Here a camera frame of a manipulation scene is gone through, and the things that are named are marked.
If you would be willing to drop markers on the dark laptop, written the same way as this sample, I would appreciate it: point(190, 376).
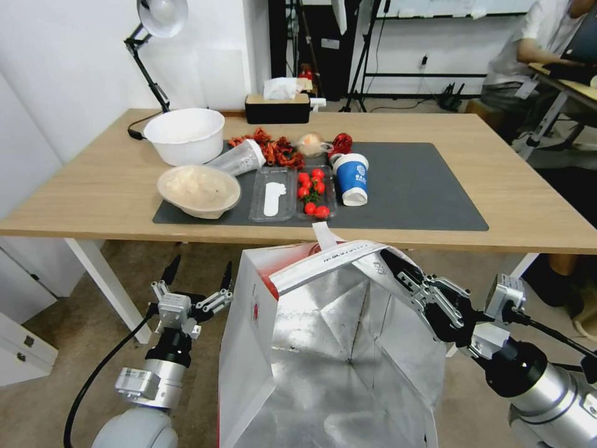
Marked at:
point(583, 42)

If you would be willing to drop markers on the wooden stool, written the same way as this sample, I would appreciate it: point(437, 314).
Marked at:
point(482, 111)

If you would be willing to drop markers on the wooden table with white legs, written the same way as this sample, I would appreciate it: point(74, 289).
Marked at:
point(513, 186)

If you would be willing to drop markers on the white box with black latches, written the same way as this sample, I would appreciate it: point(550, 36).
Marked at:
point(23, 350)

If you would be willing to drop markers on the beige pulp bowl with food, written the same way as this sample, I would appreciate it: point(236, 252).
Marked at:
point(198, 189)

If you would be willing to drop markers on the dark grey table mat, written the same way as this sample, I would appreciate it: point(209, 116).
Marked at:
point(420, 186)

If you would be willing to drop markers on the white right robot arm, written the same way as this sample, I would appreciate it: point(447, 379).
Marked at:
point(559, 401)

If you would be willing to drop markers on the white tissue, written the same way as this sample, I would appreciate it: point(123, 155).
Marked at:
point(280, 88)

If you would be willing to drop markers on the red bottles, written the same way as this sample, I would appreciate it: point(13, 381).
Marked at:
point(305, 73)

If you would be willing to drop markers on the red foil ball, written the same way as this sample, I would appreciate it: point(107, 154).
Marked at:
point(343, 142)

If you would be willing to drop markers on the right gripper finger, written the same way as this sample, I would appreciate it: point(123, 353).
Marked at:
point(438, 283)
point(434, 305)

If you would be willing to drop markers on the blue paper cup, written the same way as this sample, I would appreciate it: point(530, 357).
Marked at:
point(353, 179)

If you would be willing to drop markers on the black tripod stand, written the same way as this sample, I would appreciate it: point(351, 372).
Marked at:
point(359, 70)

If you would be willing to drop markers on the person's leg with black shoe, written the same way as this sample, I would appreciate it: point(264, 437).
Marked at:
point(557, 287)

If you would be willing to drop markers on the clear bag with orange food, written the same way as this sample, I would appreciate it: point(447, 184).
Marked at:
point(310, 143)

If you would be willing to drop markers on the white cabinet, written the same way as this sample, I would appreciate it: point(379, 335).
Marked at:
point(42, 275)

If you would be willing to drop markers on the clear plastic clamshell container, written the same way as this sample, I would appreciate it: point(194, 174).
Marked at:
point(280, 205)

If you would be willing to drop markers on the black router with antennas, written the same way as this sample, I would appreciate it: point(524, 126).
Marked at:
point(451, 100)

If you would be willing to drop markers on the white foil-lined delivery bag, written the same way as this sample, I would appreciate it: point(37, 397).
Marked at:
point(326, 350)

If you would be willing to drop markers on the black tissue box wooden lid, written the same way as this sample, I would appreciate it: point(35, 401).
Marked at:
point(277, 111)

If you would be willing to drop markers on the white power adapter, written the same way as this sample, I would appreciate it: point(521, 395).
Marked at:
point(318, 103)

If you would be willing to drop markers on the wooden desk white frame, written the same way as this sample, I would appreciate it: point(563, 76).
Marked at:
point(564, 86)

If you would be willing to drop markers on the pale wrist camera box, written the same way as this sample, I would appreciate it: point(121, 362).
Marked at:
point(174, 310)
point(506, 294)

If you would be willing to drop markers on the white plastic bowl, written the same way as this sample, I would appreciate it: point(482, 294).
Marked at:
point(184, 140)

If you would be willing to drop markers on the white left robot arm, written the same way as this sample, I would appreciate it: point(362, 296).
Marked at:
point(140, 429)

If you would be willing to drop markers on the person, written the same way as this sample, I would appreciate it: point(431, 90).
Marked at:
point(536, 32)

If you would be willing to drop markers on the red crumpled wrapper pile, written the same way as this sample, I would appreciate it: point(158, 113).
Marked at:
point(287, 154)
point(254, 135)

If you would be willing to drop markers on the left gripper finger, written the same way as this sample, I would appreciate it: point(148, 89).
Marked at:
point(164, 287)
point(215, 301)

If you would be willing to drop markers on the clear plastic shaker bottle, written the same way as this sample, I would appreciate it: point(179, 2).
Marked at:
point(235, 161)

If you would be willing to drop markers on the black cabinet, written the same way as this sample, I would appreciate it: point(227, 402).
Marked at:
point(326, 56)

